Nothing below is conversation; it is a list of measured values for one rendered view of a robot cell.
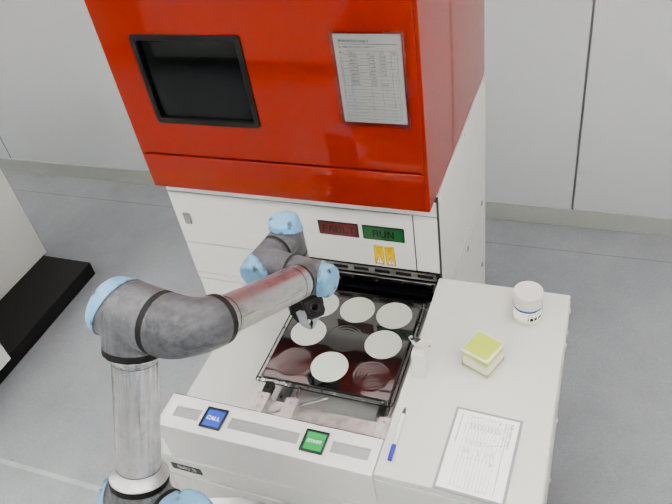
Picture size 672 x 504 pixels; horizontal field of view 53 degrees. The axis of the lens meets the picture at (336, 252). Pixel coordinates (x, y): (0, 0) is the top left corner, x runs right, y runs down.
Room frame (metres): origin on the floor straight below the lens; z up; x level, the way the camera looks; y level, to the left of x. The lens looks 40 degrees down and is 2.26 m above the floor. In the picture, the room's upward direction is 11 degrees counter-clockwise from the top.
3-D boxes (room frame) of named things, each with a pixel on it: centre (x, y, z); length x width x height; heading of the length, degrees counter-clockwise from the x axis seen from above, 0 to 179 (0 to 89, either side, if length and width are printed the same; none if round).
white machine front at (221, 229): (1.54, 0.09, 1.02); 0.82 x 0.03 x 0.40; 64
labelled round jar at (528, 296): (1.15, -0.44, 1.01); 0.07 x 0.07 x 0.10
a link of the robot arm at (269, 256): (1.17, 0.15, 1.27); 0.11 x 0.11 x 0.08; 53
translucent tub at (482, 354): (1.03, -0.30, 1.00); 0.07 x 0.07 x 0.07; 40
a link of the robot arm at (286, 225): (1.26, 0.11, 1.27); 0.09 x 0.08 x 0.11; 143
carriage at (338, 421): (1.01, 0.12, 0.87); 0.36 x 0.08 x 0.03; 64
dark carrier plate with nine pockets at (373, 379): (1.25, 0.02, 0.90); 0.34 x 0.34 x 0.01; 64
